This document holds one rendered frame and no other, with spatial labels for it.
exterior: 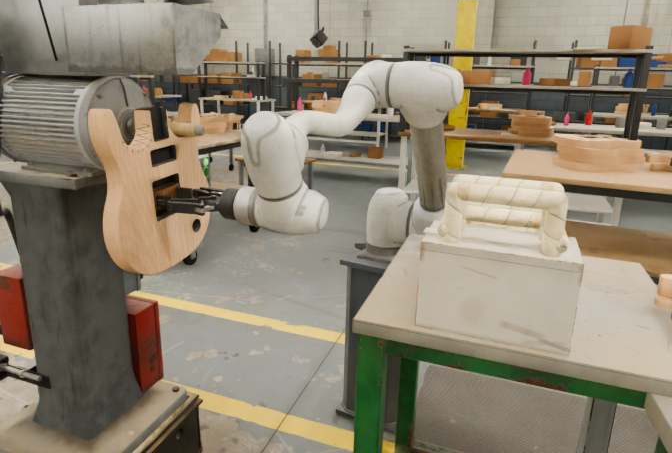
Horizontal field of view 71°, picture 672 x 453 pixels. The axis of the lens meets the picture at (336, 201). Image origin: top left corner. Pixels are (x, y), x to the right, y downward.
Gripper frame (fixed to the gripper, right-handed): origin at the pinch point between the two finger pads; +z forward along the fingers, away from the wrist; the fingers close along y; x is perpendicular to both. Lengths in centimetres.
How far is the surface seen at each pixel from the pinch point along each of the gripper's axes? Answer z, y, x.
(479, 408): -78, 90, -115
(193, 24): -10.7, 1.3, 39.9
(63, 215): 34.2, -2.1, -8.1
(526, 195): -81, -10, 11
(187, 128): -1.8, 7.4, 15.9
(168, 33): -9.1, -5.4, 37.9
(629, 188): -139, 176, -33
